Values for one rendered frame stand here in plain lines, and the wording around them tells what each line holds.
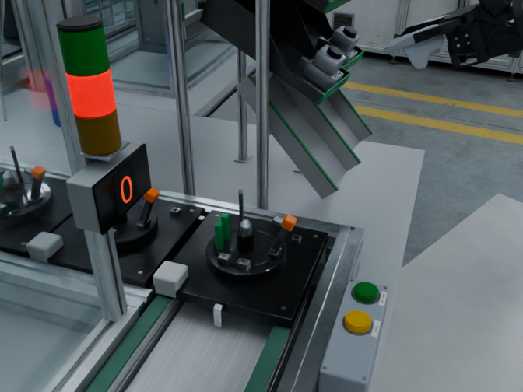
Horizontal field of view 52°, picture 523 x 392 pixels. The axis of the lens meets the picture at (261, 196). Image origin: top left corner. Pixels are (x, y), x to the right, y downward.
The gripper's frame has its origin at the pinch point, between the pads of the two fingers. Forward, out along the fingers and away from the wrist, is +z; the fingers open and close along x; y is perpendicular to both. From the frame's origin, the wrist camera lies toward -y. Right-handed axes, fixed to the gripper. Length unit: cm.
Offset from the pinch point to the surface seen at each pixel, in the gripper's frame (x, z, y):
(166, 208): -22, 47, 16
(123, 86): 43, 115, -6
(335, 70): -0.4, 12.5, 2.4
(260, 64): -8.9, 21.9, -4.0
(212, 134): 30, 73, 15
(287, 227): -27.1, 16.2, 20.0
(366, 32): 375, 163, 42
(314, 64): -1.5, 15.8, -0.1
